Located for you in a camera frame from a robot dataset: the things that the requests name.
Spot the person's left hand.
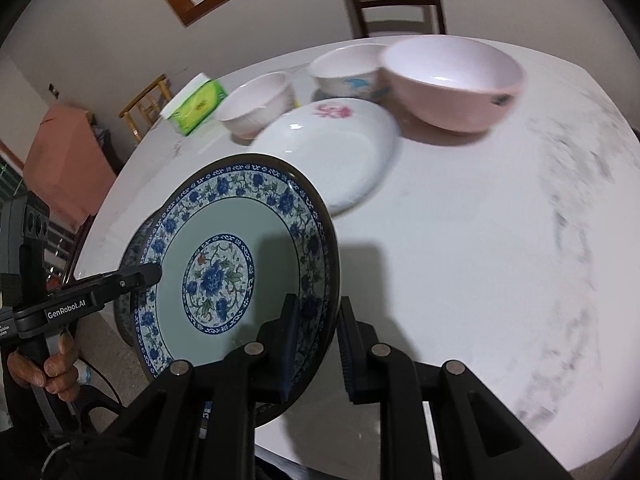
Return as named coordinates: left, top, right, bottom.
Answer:
left=7, top=332, right=81, bottom=395

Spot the white plate with pink flower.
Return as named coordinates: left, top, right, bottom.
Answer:
left=248, top=97, right=402, bottom=217

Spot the light wooden chair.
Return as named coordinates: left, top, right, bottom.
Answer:
left=119, top=74, right=173, bottom=143

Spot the large pink bowl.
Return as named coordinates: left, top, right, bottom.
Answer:
left=379, top=35, right=526, bottom=135

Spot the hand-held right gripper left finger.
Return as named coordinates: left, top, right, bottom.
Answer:
left=67, top=292, right=301, bottom=480

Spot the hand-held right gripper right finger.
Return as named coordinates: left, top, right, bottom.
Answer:
left=339, top=296, right=573, bottom=480

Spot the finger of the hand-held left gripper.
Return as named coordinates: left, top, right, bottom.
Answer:
left=99, top=261, right=164, bottom=303

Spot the white bowl with blue print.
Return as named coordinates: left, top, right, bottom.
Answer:
left=307, top=43, right=392, bottom=106

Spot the small plain white bowl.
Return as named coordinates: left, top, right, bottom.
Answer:
left=215, top=71, right=296, bottom=141

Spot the green tissue box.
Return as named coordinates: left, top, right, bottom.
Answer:
left=159, top=73, right=228, bottom=137

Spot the blue floral ceramic plate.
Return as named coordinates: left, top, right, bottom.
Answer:
left=114, top=209, right=167, bottom=348
left=130, top=154, right=342, bottom=430

